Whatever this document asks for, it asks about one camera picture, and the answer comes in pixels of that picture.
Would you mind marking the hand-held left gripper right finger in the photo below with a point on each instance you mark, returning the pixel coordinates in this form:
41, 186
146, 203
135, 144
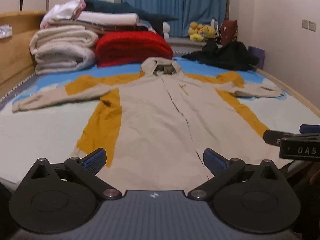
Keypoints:
215, 160

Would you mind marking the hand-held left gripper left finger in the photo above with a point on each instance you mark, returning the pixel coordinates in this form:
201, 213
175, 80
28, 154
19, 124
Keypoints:
96, 158

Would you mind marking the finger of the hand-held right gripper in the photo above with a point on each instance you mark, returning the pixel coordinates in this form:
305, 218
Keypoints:
272, 137
310, 128

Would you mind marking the beige and yellow jacket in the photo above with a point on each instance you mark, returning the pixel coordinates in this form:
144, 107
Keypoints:
150, 117

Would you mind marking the black clothes pile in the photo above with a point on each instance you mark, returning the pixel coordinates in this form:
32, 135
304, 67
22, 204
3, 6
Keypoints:
225, 55

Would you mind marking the blue white printed bed sheet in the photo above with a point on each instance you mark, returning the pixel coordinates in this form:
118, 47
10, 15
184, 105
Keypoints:
37, 135

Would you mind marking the red folded blanket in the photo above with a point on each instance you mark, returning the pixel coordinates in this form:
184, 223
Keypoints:
130, 47

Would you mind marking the yellow plush toy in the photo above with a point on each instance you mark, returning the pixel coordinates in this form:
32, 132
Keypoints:
208, 31
195, 31

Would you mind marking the grey window sill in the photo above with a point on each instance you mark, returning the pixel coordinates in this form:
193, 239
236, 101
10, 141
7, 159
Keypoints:
180, 41

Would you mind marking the cream folded blanket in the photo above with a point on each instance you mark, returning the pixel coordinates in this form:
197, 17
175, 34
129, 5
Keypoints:
62, 37

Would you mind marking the wooden headboard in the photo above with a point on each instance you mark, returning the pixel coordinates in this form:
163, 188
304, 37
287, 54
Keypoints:
15, 55

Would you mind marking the beige folded blanket dark trim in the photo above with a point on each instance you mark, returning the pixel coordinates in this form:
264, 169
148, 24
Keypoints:
120, 28

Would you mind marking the white plush toy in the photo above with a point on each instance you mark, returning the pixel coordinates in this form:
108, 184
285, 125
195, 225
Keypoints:
166, 28

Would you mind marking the dark teal shark plush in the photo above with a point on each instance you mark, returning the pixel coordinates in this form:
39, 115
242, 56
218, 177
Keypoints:
115, 8

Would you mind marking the pink and white cloth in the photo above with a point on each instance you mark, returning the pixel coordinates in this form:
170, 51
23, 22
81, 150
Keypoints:
62, 10

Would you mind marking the tissue pack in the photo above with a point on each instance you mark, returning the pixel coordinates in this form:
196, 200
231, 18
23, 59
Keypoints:
5, 31

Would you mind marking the blue curtain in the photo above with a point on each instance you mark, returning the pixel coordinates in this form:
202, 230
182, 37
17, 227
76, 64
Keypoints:
175, 5

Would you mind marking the wall switch plate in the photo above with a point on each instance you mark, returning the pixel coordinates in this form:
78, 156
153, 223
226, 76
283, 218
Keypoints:
312, 26
305, 24

